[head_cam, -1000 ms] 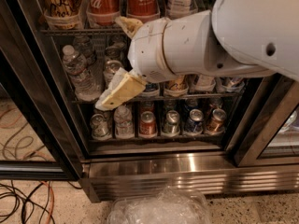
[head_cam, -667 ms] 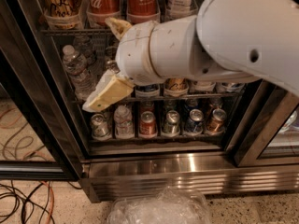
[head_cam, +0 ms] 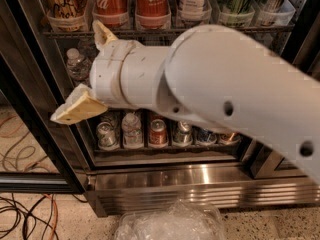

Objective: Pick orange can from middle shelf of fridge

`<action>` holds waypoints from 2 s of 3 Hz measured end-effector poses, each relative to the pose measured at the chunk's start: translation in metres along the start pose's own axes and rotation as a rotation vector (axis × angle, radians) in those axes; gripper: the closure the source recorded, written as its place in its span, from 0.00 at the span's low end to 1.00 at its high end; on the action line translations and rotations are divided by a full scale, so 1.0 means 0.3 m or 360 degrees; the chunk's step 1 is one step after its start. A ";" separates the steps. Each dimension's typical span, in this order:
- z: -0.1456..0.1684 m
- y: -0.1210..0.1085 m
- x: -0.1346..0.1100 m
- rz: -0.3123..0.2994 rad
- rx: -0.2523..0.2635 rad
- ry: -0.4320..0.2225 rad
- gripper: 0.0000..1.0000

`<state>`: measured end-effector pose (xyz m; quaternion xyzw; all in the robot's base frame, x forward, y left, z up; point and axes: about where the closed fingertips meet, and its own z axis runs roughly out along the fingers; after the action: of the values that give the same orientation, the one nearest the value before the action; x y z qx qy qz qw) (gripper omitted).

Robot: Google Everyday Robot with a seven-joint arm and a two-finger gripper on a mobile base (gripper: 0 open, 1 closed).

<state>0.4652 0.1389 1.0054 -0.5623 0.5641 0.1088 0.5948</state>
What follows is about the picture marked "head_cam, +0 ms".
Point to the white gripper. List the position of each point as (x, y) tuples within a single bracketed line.
[(102, 74)]

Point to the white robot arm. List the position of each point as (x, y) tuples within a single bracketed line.
[(212, 77)]

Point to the yellow La Croix can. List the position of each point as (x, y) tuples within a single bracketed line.
[(65, 14)]

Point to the bottom shelf white can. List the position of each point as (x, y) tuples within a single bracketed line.
[(106, 135)]

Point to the left red Coca-Cola can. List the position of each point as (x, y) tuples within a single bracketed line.
[(112, 13)]

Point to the red coca-cola can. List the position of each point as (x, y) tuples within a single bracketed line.
[(151, 13), (112, 13)]

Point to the bottom shelf water bottle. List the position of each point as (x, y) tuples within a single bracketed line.
[(132, 131)]

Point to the right red Coca-Cola can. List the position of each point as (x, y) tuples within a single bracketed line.
[(151, 13)]

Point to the stainless steel fridge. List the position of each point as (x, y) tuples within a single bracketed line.
[(152, 178)]

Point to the bottom shelf red can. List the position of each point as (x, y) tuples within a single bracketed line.
[(158, 133)]

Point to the left glass fridge door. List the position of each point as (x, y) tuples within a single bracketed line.
[(34, 81)]

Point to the glass fridge door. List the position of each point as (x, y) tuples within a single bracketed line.
[(266, 163), (34, 81)]

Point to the bottom shelf silver can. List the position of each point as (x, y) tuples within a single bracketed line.
[(182, 135)]

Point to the white labelled bottle top shelf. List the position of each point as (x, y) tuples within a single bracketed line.
[(192, 12)]

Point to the bottom shelf blue can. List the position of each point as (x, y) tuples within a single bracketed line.
[(205, 137)]

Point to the bottom shelf orange can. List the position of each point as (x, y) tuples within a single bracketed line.
[(229, 139)]

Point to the green striped can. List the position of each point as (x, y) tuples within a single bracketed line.
[(235, 13)]

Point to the plaid patterned can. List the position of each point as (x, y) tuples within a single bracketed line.
[(268, 11)]

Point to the right glass fridge door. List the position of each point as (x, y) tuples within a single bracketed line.
[(266, 163)]

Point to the front clear water bottle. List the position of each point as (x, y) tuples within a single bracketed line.
[(78, 66)]

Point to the clear water bottle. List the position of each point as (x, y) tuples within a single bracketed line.
[(86, 46), (78, 66)]

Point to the rear clear water bottle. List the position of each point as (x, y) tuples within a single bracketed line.
[(86, 46)]

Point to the clear plastic bag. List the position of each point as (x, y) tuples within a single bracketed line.
[(180, 221)]

